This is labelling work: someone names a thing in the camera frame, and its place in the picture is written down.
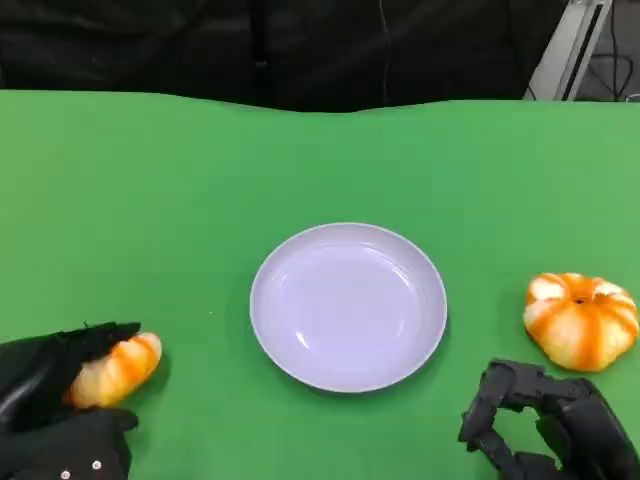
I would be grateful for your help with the lilac plate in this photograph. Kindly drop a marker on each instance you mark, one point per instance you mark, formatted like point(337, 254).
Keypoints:
point(345, 310)

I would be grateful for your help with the round orange white bread roll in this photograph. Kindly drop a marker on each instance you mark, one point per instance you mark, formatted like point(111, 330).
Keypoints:
point(580, 325)

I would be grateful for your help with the green cloth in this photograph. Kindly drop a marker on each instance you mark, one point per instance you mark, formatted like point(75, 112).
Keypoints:
point(150, 200)

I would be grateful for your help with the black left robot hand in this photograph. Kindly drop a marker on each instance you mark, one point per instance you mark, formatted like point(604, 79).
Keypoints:
point(35, 380)

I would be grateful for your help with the silver aluminium frame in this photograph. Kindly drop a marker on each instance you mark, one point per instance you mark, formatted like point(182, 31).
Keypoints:
point(565, 55)

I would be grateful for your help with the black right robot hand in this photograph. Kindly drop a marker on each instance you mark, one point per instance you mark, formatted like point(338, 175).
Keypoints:
point(585, 430)

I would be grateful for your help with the long orange white bread roll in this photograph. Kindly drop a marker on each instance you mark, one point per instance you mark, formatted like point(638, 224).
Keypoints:
point(120, 370)

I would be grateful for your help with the black backdrop curtain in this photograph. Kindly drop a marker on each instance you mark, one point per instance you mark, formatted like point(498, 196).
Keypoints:
point(150, 45)

